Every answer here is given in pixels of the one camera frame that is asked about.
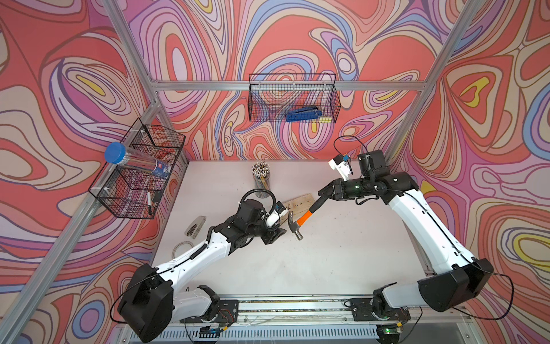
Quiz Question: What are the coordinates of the grey stapler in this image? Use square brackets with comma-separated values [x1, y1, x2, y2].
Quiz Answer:
[186, 216, 206, 239]

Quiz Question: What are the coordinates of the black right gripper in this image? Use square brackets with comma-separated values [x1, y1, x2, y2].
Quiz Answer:
[317, 176, 373, 202]

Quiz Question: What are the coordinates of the claw hammer orange black handle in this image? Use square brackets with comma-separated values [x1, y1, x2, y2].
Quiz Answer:
[287, 196, 328, 241]

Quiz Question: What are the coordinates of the black marker in basket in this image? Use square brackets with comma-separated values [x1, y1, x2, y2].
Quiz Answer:
[147, 192, 153, 216]

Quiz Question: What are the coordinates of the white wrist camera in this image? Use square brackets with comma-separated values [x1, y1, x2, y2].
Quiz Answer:
[329, 154, 353, 181]
[266, 202, 288, 229]

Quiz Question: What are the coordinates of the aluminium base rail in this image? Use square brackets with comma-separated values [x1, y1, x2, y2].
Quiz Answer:
[117, 295, 483, 343]

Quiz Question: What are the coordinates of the wooden block with nails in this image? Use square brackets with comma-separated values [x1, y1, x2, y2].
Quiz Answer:
[283, 193, 315, 219]

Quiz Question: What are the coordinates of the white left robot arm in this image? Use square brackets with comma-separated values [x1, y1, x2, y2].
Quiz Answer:
[115, 199, 288, 343]

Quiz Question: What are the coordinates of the black wire basket left wall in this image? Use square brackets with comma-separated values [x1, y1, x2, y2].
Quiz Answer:
[88, 119, 186, 219]

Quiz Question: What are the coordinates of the clear tube with blue cap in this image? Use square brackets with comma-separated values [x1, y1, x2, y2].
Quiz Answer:
[104, 142, 170, 179]

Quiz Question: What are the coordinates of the black wire basket wall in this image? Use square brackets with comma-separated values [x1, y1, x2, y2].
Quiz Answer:
[248, 72, 341, 123]
[88, 119, 186, 219]

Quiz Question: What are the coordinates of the cup of coloured pencils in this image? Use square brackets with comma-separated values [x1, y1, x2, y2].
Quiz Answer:
[252, 161, 270, 199]

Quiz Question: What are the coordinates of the white tape roll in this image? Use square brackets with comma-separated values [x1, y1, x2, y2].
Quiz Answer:
[172, 241, 194, 259]

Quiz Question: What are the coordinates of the blue tool in basket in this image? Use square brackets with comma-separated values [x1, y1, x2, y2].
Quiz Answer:
[285, 106, 322, 123]

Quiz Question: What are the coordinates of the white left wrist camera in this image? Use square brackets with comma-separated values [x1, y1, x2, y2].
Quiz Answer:
[266, 202, 288, 229]

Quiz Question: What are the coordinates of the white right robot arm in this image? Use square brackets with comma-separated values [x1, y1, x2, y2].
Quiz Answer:
[318, 150, 494, 320]

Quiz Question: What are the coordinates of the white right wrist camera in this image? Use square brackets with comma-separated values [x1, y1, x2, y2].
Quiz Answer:
[329, 154, 353, 181]

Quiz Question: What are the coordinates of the black wire basket back wall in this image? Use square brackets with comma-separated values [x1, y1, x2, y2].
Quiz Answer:
[248, 72, 341, 123]

